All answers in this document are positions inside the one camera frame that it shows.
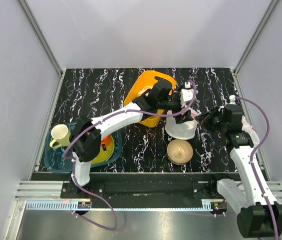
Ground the orange plastic cup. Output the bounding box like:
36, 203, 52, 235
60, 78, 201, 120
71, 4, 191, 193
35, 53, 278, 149
101, 135, 111, 152

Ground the purple cable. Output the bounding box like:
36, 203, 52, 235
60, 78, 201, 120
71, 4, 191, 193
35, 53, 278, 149
188, 96, 280, 240
63, 79, 197, 231

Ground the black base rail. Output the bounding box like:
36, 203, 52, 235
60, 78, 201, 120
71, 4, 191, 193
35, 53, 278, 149
60, 172, 238, 201

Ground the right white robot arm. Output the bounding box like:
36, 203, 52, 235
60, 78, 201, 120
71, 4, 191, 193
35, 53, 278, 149
195, 95, 282, 240

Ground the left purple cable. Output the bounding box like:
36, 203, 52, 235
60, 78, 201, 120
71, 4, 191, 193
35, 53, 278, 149
63, 79, 197, 231

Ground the flat pink-rimmed mesh bag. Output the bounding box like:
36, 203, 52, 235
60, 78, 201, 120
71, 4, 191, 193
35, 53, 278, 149
249, 129, 260, 148

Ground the pale yellow mug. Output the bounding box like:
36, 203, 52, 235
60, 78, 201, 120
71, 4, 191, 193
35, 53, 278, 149
49, 124, 71, 149

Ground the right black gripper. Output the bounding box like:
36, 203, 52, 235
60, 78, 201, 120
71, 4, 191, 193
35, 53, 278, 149
195, 106, 228, 134

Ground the white mesh laundry bag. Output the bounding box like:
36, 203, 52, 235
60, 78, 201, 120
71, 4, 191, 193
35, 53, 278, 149
165, 108, 198, 140

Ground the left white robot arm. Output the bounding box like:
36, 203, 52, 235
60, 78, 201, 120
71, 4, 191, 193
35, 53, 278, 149
64, 78, 196, 198

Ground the yellow plastic basket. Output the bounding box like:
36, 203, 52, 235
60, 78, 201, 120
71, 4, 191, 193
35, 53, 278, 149
124, 70, 176, 128

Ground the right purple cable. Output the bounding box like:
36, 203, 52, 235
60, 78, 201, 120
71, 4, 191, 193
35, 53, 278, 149
188, 96, 280, 240

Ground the yellow-green dotted plate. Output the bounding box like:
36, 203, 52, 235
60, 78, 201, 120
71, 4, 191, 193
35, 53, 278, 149
92, 136, 114, 165

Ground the teal transparent tray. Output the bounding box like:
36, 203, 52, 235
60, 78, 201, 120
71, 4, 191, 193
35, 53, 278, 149
44, 130, 122, 173

